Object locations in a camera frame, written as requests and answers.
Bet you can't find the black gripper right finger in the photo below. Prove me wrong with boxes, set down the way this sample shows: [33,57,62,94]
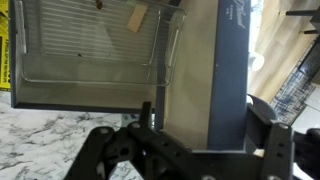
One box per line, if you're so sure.
[246,104,320,180]

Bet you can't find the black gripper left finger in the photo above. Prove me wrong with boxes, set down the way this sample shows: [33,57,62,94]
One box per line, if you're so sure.
[64,102,214,180]

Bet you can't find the clear plastic storage container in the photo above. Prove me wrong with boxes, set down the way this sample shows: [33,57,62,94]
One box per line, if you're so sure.
[12,0,186,86]

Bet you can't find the blue cardboard box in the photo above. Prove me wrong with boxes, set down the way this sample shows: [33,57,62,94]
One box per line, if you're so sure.
[8,0,174,114]

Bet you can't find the patterned floor rug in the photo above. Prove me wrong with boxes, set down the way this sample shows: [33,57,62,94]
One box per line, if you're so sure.
[270,68,314,125]

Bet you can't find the white pill bottle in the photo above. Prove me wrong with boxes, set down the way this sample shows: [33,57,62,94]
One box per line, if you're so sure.
[248,53,265,71]

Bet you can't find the yellow labelled packet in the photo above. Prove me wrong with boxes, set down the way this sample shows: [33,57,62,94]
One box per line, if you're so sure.
[0,0,10,91]

